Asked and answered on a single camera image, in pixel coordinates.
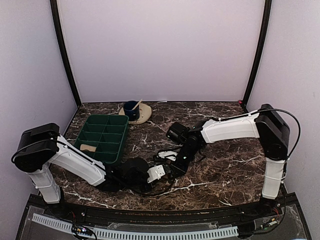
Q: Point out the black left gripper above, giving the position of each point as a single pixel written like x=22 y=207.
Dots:
x=146 y=188

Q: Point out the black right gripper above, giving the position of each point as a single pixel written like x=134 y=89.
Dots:
x=180 y=170

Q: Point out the green plastic divided tray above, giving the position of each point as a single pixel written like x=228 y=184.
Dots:
x=108 y=134

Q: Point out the striped cream red sock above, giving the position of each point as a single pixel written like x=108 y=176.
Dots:
x=87 y=148

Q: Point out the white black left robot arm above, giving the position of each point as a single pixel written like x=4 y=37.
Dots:
x=43 y=145

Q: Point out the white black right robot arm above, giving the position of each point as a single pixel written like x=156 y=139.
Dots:
x=264 y=126

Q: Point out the blue enamel mug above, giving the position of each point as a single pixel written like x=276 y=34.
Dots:
x=133 y=115

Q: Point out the cream ceramic saucer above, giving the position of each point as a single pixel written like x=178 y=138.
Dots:
x=145 y=112

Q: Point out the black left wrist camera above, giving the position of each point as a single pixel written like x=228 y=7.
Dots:
x=155 y=173

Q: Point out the white slotted cable duct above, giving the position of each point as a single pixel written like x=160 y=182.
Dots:
x=123 y=231

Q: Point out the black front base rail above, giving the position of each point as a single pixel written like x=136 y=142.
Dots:
x=238 y=215

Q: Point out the black right corner post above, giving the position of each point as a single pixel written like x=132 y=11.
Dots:
x=258 y=54

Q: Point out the black corner post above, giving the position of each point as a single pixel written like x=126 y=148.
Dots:
x=258 y=54
x=63 y=51

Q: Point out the black left corner post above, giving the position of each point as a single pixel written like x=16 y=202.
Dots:
x=63 y=51

